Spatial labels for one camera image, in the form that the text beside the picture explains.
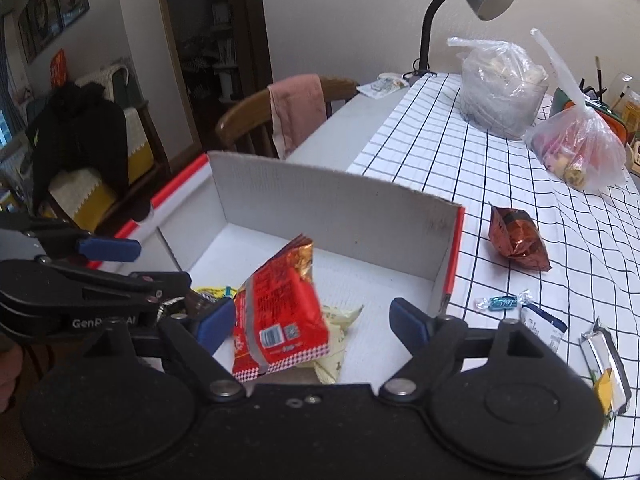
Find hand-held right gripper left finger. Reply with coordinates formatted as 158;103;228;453
82;297;248;404

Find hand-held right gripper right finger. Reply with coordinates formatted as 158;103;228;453
379;297;548;404

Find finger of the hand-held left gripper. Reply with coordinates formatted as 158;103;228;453
127;270;194;306
76;237;143;263

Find dark red small packet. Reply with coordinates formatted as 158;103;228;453
185;294;221;321

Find red snack packet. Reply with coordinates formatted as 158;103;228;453
231;234;331;383

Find pale yellow snack packet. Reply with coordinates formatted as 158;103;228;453
312;304;365;386

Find red cardboard box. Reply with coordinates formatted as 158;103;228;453
112;150;466;386

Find brown foil snack packet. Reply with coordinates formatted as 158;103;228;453
489;203;552;273

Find blue and white snack packet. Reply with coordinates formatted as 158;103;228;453
520;302;569;356

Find clear plastic bag red snacks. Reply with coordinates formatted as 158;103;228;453
523;28;628;193

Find clear plastic bag pale snacks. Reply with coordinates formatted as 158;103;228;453
446;36;549;140

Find person's left hand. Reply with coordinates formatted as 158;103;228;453
0;345;24;415

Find armchair with yellow cushion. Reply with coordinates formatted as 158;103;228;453
25;57;171;231

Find blue wrapped candy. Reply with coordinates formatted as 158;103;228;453
474;289;535;315

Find black jacket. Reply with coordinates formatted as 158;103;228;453
32;82;130;211

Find white checkered tablecloth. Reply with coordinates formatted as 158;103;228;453
347;72;640;480

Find wooden chair with towel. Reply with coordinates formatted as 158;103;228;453
216;76;360;161

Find black and silver snack packet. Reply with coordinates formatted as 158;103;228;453
580;317;632;426

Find pink towel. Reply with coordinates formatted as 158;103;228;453
267;74;326;160

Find white sachet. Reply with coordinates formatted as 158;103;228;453
356;72;410;97

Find dark bookshelf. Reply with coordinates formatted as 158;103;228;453
152;0;273;161

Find orange folding container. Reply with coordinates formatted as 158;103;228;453
550;87;631;146

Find red wall decoration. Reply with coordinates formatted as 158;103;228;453
50;49;68;88

